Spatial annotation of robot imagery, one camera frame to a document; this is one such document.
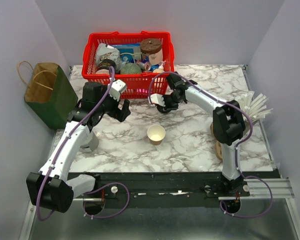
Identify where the blue box in basket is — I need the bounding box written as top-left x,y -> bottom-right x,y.
110,42 -> 142,63

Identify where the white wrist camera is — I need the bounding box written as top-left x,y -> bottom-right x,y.
148,93 -> 166,107
108,79 -> 127,102

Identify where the beige pump bottle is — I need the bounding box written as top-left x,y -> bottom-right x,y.
151,61 -> 166,74

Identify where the green round sponge ball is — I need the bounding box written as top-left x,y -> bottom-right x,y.
120,62 -> 142,75

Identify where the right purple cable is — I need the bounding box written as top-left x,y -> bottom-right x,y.
148,71 -> 274,219

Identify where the aluminium frame rail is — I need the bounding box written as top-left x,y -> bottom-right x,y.
218,177 -> 297,201

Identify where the grey cylinder under left arm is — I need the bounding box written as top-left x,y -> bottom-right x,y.
79,131 -> 99,153

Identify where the silver snack bag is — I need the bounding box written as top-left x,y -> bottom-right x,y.
95,43 -> 122,73

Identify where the black label tub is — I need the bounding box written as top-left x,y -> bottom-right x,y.
96,59 -> 117,75

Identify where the brown pulp cup carrier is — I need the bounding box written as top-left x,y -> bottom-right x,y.
209,123 -> 223,161

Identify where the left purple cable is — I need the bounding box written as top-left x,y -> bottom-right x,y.
34,65 -> 131,222

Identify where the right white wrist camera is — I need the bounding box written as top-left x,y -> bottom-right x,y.
148,93 -> 166,107

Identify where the red plastic shopping basket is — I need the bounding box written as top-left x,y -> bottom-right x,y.
81,31 -> 175,99

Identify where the purple cable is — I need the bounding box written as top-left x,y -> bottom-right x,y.
148,71 -> 274,219
34,65 -> 131,222

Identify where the red bull drink can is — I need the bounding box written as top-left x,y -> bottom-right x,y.
135,60 -> 152,71

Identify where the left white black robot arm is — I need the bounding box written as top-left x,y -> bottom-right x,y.
26,80 -> 131,213

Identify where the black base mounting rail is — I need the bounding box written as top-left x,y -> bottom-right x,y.
64,171 -> 251,210

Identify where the brown paper coffee cup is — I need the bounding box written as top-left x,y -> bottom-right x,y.
147,124 -> 166,146

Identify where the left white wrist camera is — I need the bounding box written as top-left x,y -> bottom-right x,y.
108,79 -> 127,102

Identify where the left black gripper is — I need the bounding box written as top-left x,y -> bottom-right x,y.
96,85 -> 131,122

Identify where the green kraft paper bag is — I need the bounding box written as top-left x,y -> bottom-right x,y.
17,61 -> 78,130

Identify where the cork lid beige jar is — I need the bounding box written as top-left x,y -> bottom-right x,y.
140,38 -> 163,66

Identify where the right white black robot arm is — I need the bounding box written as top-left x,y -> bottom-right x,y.
156,72 -> 246,196

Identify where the stack of black cup lids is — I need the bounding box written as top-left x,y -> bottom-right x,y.
156,105 -> 174,114

